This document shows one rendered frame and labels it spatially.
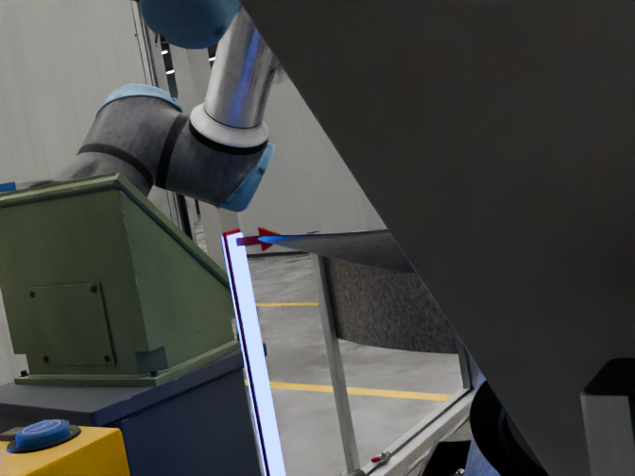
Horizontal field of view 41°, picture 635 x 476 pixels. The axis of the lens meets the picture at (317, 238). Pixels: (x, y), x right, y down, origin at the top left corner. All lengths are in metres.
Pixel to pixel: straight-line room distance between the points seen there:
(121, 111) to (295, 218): 10.01
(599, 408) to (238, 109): 0.93
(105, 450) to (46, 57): 2.06
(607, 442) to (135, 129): 1.00
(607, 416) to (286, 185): 10.96
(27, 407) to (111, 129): 0.40
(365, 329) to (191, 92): 4.72
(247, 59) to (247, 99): 0.06
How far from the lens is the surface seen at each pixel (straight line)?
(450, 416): 1.24
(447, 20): 0.29
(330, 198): 10.79
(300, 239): 0.70
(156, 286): 1.11
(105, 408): 1.06
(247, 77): 1.17
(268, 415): 0.87
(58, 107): 2.64
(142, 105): 1.27
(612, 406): 0.32
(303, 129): 10.95
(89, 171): 1.21
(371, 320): 3.03
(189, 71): 7.51
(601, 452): 0.33
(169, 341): 1.12
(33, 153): 2.55
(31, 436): 0.68
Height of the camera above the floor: 1.25
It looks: 5 degrees down
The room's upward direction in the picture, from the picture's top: 10 degrees counter-clockwise
